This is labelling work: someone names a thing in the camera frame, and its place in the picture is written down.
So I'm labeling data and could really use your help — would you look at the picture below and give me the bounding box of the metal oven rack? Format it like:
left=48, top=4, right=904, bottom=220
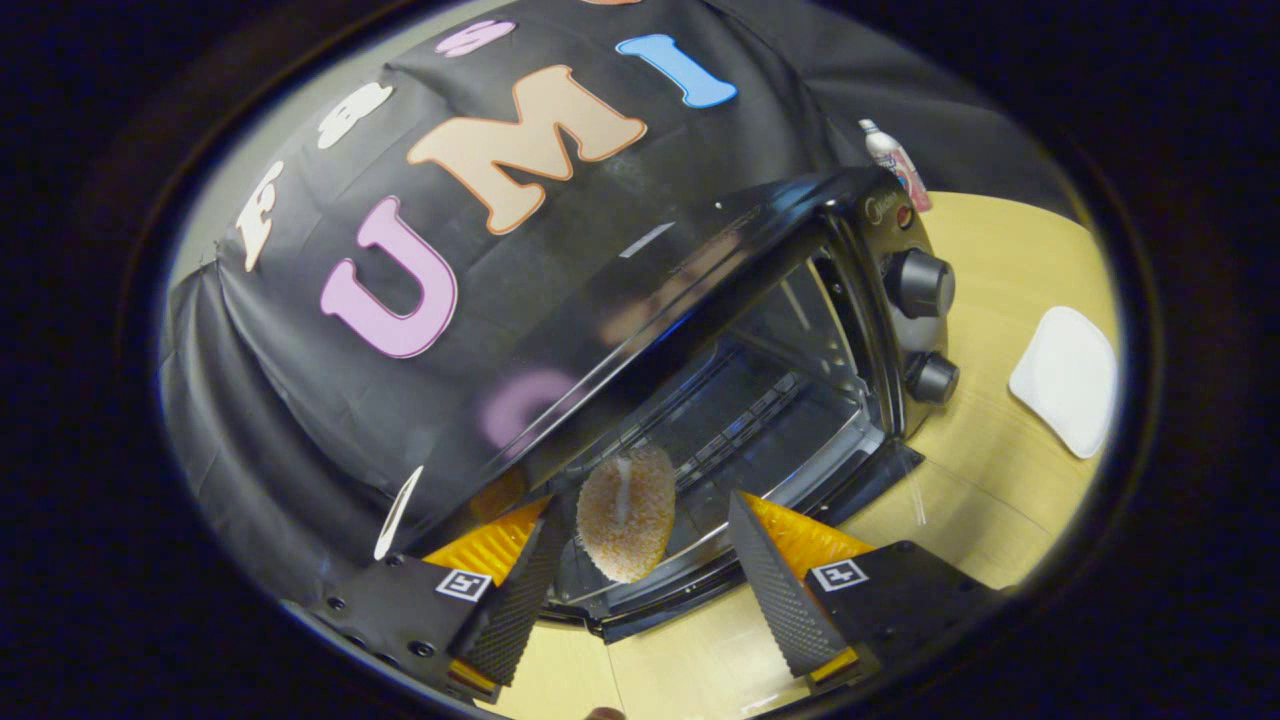
left=600, top=368, right=813, bottom=493

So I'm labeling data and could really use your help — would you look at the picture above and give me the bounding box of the white rectangular plate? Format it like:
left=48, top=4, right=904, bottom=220
left=1008, top=306, right=1118, bottom=459

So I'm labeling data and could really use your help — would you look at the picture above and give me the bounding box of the black toaster oven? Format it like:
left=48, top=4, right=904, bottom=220
left=400, top=165, right=961, bottom=643

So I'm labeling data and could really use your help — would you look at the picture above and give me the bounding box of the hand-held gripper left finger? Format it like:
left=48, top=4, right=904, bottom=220
left=300, top=495, right=576, bottom=701

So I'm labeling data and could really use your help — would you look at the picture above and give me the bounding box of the pink and white bottle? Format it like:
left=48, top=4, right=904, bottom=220
left=858, top=118, right=933, bottom=213

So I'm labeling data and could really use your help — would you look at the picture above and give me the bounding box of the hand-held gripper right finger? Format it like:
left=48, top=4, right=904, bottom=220
left=726, top=490, right=1001, bottom=691

